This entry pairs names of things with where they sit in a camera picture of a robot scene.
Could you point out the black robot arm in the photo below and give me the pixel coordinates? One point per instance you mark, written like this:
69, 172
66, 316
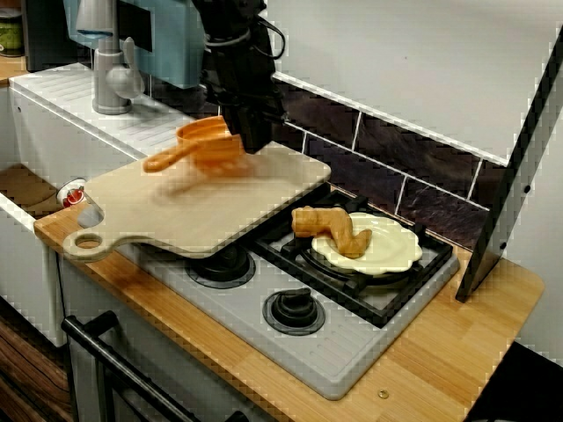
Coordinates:
228, 22

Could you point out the black stove knob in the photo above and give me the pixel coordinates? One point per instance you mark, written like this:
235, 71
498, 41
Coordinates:
220, 270
294, 310

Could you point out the wooden cutting board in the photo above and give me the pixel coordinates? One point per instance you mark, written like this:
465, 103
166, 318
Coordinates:
176, 220

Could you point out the brass screw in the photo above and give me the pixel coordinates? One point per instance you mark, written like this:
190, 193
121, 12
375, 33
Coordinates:
383, 393

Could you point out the tomato can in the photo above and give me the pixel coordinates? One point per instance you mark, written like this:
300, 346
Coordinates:
72, 195

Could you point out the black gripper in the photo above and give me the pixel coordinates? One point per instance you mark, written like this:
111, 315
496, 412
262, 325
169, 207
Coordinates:
242, 92

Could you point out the black burner grate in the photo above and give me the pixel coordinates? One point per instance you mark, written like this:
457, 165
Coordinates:
387, 299

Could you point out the white toy oven front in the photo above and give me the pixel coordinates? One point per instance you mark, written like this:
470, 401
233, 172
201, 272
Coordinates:
88, 307

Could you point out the wooden table top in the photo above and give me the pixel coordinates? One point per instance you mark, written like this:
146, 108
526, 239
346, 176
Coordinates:
11, 70

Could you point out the black box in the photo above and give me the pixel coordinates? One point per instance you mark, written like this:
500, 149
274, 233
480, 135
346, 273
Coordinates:
44, 35

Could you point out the green can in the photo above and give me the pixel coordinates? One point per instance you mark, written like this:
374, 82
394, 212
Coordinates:
9, 35

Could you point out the white toy sink unit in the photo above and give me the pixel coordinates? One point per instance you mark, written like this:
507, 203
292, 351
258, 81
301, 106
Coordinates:
44, 114

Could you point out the dark tile backsplash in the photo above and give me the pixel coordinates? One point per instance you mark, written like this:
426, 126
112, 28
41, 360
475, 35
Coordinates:
396, 149

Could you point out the orange toy frying pan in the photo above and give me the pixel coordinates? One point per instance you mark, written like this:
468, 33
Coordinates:
206, 145

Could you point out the toy fried chicken piece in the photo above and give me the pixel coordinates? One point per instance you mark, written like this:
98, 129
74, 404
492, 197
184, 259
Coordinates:
338, 228

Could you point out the grey toy stove top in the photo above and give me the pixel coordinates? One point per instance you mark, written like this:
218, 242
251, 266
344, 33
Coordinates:
343, 360

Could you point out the cream scalloped plate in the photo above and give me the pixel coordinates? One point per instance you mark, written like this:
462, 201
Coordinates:
391, 246

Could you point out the wooden countertop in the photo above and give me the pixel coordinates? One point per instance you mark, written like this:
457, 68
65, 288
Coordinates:
462, 343

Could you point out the teal box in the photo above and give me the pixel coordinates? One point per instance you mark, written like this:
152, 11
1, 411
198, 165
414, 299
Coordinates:
176, 44

